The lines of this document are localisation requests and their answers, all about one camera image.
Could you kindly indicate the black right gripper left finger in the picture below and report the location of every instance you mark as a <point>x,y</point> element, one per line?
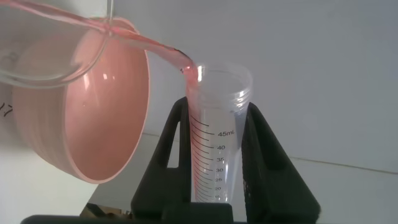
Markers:
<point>164,186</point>

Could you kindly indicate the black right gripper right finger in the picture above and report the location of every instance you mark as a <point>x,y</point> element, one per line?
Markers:
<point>273,186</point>

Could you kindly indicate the red pigment test tube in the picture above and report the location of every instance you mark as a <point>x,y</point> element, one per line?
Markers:
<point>217,124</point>

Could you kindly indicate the clear glass beaker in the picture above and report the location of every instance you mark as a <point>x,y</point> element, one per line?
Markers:
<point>46,46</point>

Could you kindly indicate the pink plastic bowl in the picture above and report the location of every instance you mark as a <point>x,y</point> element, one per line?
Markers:
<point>105,124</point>

